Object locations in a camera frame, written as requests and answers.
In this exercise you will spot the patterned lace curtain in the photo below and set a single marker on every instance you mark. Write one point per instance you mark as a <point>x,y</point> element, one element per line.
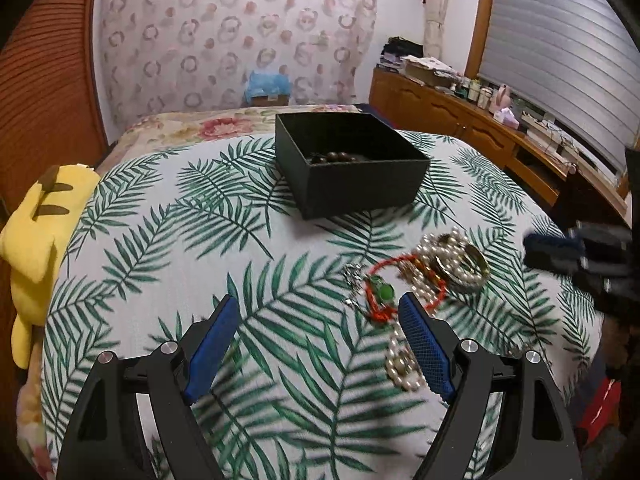
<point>161,56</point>

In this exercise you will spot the yellow plush toy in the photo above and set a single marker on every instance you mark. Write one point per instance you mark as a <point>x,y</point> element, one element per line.
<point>33,244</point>

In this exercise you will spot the black square jewelry box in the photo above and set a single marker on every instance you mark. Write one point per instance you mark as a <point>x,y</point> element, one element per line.
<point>341,163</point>

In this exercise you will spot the silver cuff bangle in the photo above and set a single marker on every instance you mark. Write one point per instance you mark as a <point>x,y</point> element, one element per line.
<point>464,268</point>

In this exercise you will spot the pile of papers and clothes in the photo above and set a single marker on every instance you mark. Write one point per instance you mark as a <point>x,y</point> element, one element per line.
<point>401,56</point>

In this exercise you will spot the grey window blind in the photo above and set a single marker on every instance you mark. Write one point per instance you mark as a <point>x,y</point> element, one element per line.
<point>576,61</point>

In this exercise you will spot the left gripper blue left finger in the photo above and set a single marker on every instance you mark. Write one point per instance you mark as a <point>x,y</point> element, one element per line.
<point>104,438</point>

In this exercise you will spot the floral bedspread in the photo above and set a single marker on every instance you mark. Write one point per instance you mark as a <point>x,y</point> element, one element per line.
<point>171,130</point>

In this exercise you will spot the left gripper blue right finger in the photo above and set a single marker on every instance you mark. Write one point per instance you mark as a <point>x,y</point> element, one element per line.
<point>534,438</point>

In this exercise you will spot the pink bunny figurine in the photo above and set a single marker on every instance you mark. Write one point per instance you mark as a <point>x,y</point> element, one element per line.
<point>500,99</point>

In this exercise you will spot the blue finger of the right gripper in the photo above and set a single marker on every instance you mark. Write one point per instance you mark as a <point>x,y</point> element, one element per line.
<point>555,253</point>

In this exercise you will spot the blue plastic bag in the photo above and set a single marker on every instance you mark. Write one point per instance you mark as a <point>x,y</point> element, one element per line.
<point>264,89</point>

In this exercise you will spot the silver chain pendant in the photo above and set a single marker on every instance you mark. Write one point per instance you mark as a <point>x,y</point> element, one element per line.
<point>354,278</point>

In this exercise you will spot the brown wooden wardrobe door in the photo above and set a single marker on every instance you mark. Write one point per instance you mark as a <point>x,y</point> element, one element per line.
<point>49,107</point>

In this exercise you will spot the green leaf print tablecloth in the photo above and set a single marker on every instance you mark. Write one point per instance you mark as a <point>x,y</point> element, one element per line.
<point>303,393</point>

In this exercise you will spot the wooden sideboard cabinet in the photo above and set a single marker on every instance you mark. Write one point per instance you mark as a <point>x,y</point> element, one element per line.
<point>568,192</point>

